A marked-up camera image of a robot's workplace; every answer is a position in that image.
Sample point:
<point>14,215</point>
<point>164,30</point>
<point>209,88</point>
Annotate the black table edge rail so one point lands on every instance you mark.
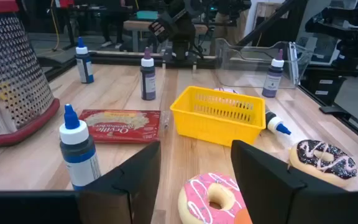
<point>120,58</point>
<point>337,119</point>
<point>61,68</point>

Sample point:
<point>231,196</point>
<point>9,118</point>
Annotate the wooden background table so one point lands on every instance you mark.
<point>135,26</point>

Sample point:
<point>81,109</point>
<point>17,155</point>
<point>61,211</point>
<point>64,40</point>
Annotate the orange frosted donut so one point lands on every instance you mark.
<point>242,217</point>

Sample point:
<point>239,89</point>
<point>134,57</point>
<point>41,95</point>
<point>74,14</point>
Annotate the black diagonal frame strut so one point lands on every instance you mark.
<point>266,23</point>

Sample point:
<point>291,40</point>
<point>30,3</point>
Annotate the person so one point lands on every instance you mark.
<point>110,25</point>
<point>225,28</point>

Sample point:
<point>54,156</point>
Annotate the purple dye bottle white cap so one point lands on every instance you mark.
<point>272,81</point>

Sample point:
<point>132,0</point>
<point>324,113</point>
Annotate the clear plastic bin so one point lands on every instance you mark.
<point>244,71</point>

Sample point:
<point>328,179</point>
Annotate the blue dye bottle white cap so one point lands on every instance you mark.
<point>79,161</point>
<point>273,122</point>

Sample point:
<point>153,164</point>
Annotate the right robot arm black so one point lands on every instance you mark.
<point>182,37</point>

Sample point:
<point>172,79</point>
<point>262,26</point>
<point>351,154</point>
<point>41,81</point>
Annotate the metal box grater red base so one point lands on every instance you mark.
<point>17,77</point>

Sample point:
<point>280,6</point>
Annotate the yellow plastic basket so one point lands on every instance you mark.
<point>216,130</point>

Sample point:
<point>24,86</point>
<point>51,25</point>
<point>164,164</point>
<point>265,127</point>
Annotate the far blue-cap bottle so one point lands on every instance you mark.
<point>85,67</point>

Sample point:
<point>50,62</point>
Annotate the black equipment on stand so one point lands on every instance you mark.
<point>346,31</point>

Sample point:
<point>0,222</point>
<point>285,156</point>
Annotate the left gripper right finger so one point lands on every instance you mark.
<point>275,199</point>

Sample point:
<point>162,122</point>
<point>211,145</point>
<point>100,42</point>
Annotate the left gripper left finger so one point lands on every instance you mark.
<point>120,199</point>

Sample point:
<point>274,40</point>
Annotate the purple-capped dark bottle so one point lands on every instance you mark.
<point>148,81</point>

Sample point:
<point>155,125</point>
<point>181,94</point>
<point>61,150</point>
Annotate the red popcorn packet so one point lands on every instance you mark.
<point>120,127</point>

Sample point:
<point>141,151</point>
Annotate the white pink frosted donut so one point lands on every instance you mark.
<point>227,90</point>

